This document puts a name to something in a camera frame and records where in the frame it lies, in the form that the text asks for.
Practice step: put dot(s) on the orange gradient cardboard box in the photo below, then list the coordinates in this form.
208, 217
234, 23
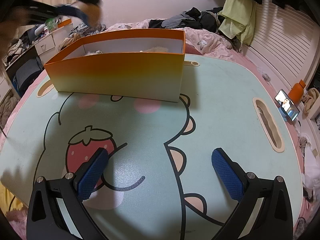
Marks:
120, 75

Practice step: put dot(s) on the patterned clothes pile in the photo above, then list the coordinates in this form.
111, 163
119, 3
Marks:
82, 28

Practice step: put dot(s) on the brown garment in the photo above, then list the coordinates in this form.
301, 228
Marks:
70, 41

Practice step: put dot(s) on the light green hanging garment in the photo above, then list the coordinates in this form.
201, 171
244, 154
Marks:
237, 17

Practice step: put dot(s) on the beige crumpled cloth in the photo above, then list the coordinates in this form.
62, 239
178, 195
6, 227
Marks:
311, 100

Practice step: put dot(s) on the white bed headboard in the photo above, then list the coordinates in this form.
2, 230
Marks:
140, 2

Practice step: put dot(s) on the small grey fluffy toy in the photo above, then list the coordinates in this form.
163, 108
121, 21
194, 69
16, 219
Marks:
93, 52

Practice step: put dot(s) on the orange water bottle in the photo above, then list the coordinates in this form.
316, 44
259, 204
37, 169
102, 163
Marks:
296, 92

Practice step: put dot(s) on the white desk with drawers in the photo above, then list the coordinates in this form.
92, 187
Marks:
46, 45

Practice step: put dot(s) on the smartphone on stand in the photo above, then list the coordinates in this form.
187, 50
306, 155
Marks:
286, 103

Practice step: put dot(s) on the dark clothes pile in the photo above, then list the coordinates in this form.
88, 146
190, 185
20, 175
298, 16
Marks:
190, 17

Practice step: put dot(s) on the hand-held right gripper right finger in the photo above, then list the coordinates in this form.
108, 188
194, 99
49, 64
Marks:
226, 177

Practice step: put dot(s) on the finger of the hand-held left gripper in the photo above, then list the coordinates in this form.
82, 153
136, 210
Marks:
75, 12

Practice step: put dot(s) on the white louvered cabinet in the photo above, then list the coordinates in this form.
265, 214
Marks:
280, 37

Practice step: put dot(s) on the dark grey chair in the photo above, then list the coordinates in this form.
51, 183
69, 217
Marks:
27, 72

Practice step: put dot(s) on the white crumpled cloth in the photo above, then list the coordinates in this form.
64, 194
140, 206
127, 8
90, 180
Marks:
312, 165

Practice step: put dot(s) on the grey-brown quilted cloth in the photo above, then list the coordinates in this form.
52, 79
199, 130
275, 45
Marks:
8, 110

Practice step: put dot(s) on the green bottle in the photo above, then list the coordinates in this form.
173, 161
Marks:
52, 23

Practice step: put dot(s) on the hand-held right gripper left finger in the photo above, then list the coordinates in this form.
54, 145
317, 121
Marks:
93, 172

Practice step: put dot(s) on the light clothes heap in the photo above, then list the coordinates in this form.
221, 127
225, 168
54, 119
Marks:
17, 48

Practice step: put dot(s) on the yellow cloth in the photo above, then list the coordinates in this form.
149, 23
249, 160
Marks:
12, 200

